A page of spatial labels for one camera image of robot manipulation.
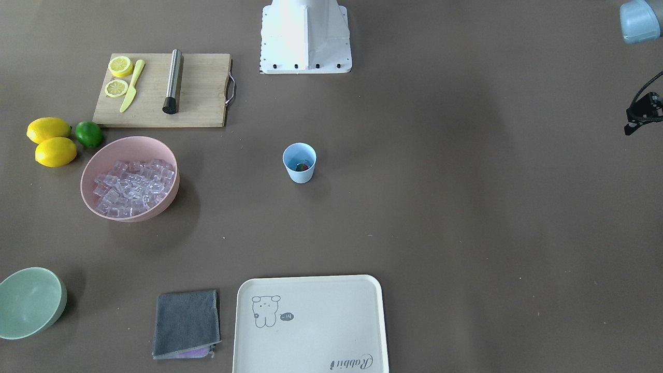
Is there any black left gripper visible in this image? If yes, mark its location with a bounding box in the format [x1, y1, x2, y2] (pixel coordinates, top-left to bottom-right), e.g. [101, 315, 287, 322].
[624, 92, 662, 136]

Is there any clear ice cubes pile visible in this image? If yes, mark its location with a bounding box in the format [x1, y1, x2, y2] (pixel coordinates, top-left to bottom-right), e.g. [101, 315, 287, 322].
[93, 159, 176, 218]

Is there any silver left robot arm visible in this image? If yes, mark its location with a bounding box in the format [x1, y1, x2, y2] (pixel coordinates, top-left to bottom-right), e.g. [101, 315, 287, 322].
[619, 1, 662, 136]

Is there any light blue plastic cup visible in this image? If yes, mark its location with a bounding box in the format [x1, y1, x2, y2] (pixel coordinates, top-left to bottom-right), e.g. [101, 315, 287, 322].
[282, 142, 317, 184]

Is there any cream rabbit serving tray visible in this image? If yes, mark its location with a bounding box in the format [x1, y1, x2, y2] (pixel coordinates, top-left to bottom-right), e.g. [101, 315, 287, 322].
[232, 275, 390, 372]

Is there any yellow plastic knife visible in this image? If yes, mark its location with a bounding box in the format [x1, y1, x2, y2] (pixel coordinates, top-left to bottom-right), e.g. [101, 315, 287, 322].
[119, 59, 146, 113]

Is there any grey folded cloth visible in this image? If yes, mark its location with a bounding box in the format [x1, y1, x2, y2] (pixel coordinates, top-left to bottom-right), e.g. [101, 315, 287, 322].
[152, 290, 221, 360]

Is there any wooden cutting board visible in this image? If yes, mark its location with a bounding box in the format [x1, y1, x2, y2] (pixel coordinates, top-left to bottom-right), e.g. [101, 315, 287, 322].
[92, 52, 234, 128]

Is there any pink bowl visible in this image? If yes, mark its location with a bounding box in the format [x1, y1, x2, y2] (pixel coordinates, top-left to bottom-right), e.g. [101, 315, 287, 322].
[80, 136, 180, 222]

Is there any lemon slice outer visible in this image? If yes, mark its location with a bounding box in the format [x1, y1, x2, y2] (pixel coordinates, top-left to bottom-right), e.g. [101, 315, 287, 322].
[107, 56, 134, 78]

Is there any lemon slice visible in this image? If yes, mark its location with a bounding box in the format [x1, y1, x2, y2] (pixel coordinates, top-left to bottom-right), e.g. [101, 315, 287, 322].
[107, 56, 134, 78]
[104, 79, 129, 98]

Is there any lemon slice inner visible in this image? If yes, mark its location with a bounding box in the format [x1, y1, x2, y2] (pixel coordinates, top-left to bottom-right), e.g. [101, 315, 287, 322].
[104, 79, 129, 98]

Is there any green lime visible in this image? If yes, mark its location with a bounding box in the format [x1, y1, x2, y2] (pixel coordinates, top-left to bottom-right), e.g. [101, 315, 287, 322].
[74, 121, 104, 148]

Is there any yellow lemon far from board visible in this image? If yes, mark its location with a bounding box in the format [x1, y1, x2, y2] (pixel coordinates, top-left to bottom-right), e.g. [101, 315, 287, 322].
[35, 137, 77, 168]

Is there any yellow lemon near board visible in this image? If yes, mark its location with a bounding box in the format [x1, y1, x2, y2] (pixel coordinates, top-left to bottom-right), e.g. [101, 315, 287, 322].
[26, 117, 71, 144]

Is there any mint green bowl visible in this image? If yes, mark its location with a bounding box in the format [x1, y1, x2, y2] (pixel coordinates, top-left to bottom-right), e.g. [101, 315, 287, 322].
[1, 267, 68, 340]

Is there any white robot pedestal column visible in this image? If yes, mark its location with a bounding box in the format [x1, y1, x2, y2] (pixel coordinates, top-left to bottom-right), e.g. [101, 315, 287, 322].
[259, 1, 353, 74]

